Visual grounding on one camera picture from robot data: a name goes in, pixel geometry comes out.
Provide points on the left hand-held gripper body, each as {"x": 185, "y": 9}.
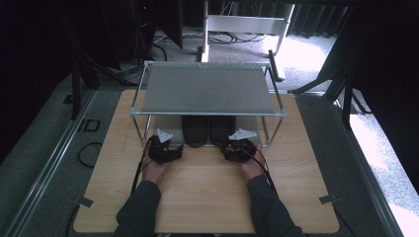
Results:
{"x": 159, "y": 149}

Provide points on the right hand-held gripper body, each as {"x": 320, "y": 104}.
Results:
{"x": 242, "y": 148}

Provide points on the black flip-flop sandal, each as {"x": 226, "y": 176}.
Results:
{"x": 195, "y": 131}
{"x": 221, "y": 131}

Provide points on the two-tier metal shoe rack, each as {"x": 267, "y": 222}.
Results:
{"x": 207, "y": 90}

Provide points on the person's right hand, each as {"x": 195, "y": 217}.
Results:
{"x": 253, "y": 166}

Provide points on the person's left hand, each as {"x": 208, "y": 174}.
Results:
{"x": 154, "y": 171}

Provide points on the black floor label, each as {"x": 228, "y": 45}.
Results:
{"x": 89, "y": 125}

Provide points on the grey tape piece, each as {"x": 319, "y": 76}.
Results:
{"x": 329, "y": 198}
{"x": 85, "y": 202}

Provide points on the black metal stand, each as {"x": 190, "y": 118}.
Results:
{"x": 77, "y": 89}
{"x": 336, "y": 89}

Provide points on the dark computer tower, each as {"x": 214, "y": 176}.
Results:
{"x": 143, "y": 26}

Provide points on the small black floor bracket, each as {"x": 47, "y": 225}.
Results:
{"x": 68, "y": 99}

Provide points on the aluminium rail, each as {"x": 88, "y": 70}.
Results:
{"x": 49, "y": 164}
{"x": 365, "y": 171}

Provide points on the white metal stand frame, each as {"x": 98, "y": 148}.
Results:
{"x": 245, "y": 24}

